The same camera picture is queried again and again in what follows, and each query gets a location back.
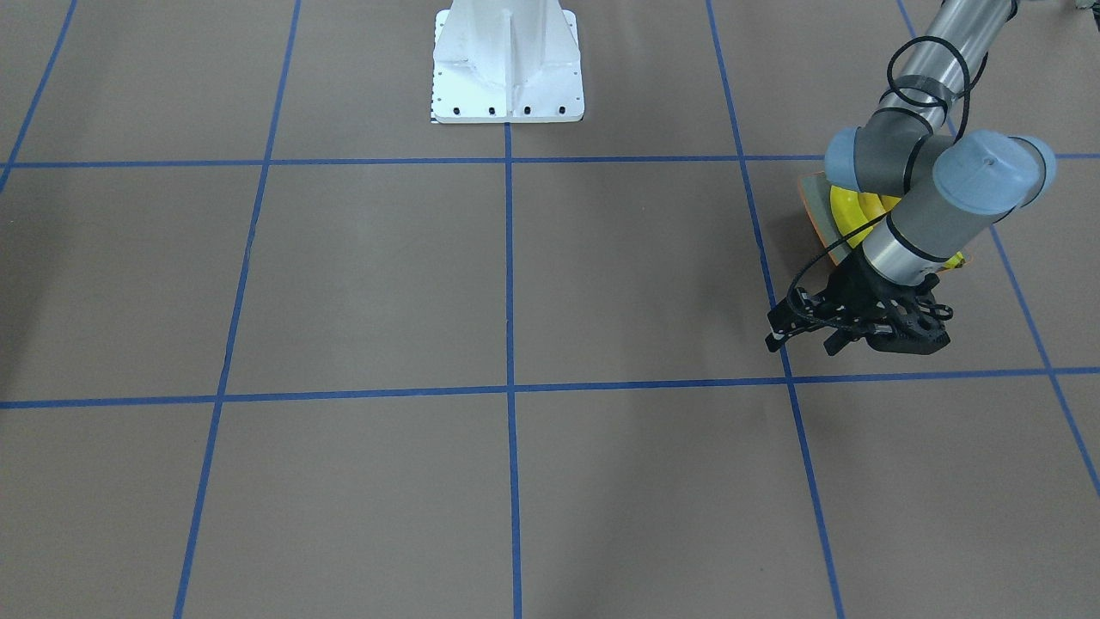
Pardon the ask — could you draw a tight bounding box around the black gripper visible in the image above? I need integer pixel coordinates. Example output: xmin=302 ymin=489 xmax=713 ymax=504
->
xmin=765 ymin=248 xmax=903 ymax=357

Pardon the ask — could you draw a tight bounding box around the yellow banana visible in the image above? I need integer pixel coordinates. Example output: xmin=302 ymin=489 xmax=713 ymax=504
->
xmin=938 ymin=251 xmax=968 ymax=272
xmin=829 ymin=187 xmax=886 ymax=248

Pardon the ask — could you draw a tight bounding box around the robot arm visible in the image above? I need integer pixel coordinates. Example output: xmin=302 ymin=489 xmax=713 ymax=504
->
xmin=766 ymin=1 xmax=1057 ymax=355

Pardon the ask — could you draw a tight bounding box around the grey square plate orange rim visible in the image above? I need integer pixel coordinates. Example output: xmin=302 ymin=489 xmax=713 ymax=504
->
xmin=798 ymin=170 xmax=972 ymax=278

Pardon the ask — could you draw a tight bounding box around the brown paper table cover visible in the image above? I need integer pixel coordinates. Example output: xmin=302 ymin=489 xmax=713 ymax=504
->
xmin=3 ymin=1 xmax=1097 ymax=618

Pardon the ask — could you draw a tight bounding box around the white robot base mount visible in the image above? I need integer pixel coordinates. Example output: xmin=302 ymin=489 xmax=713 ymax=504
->
xmin=430 ymin=1 xmax=586 ymax=125

